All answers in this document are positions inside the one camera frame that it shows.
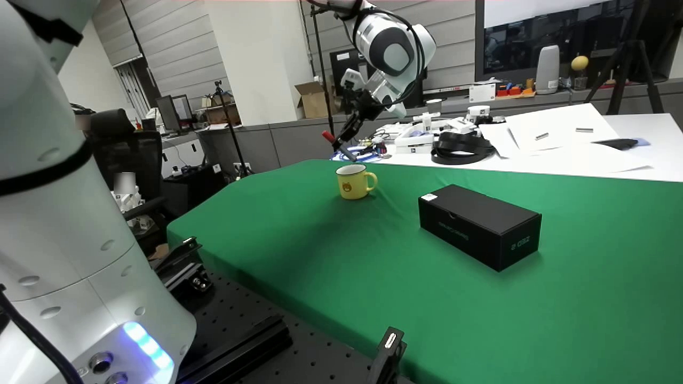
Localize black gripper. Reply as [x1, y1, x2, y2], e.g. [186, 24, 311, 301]
[333, 88, 388, 145]

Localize brown cardboard box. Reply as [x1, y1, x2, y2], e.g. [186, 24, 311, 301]
[294, 79, 333, 122]

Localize black rectangular box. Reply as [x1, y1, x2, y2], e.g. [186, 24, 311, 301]
[415, 183, 545, 272]

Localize yellow mug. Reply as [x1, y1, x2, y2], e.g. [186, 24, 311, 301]
[334, 162, 380, 202]

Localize black bag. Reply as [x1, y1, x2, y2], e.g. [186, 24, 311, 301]
[429, 127, 500, 167]

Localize black light tripod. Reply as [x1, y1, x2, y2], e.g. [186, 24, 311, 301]
[211, 79, 251, 181]

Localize white small container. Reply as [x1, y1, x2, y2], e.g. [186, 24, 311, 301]
[467, 81, 500, 105]

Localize orange red small items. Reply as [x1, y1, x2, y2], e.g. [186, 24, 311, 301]
[496, 79, 538, 101]

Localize small desk monitor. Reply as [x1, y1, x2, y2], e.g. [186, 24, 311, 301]
[155, 92, 197, 134]

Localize white cylindrical speaker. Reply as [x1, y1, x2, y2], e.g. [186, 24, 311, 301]
[534, 42, 563, 96]

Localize white table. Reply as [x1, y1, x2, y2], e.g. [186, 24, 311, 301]
[328, 102, 683, 186]

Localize black office chair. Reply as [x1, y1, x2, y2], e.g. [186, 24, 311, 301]
[86, 107, 166, 208]

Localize small white gadget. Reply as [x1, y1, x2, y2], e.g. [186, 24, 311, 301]
[111, 170, 149, 216]

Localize green tablecloth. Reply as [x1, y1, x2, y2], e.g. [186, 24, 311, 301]
[164, 158, 683, 384]

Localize black flat device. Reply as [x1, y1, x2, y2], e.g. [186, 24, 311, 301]
[593, 137, 643, 153]

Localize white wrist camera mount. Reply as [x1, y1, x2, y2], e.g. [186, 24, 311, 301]
[337, 66, 374, 97]

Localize black metal pole frame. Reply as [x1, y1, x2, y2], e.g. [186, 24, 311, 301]
[305, 0, 337, 138]

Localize black rail mount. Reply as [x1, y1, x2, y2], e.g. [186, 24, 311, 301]
[152, 234, 218, 302]

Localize black camera clamp mount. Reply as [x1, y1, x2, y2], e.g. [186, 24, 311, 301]
[369, 327, 410, 384]

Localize large wall display screen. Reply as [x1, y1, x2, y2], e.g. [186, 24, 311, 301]
[475, 0, 643, 81]

